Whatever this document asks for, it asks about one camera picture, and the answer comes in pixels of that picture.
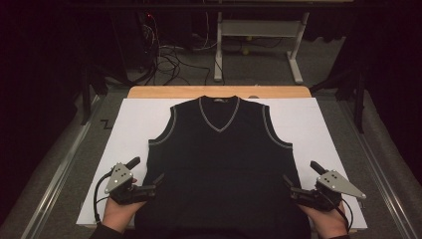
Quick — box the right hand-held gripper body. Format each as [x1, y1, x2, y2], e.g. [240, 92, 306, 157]
[290, 160, 367, 212]

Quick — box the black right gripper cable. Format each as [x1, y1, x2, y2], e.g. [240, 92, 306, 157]
[326, 192, 354, 234]

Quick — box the person's right hand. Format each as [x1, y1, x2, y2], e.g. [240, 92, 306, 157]
[298, 200, 348, 239]

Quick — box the white table cover board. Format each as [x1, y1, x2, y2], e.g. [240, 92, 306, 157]
[76, 97, 368, 231]

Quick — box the metal floor rail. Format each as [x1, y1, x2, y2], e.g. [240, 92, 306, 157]
[19, 94, 103, 239]
[336, 99, 420, 239]

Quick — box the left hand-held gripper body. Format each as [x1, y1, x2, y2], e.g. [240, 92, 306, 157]
[105, 156, 157, 205]

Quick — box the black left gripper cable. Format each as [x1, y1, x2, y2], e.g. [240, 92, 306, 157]
[93, 171, 114, 224]

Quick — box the tangle of floor cables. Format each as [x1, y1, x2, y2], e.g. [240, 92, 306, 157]
[140, 12, 213, 87]

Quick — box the person's left hand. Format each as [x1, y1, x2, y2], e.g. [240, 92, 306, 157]
[102, 178, 147, 234]

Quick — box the black knit vest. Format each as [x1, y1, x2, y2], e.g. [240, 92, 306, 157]
[133, 95, 313, 239]

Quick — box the white metal stand frame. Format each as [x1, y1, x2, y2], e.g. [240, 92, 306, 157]
[213, 11, 311, 86]

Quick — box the black floor stand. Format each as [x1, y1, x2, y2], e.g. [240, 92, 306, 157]
[80, 61, 109, 126]
[310, 64, 367, 134]

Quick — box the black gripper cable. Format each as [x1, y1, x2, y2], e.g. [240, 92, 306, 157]
[326, 192, 354, 234]
[93, 171, 114, 224]

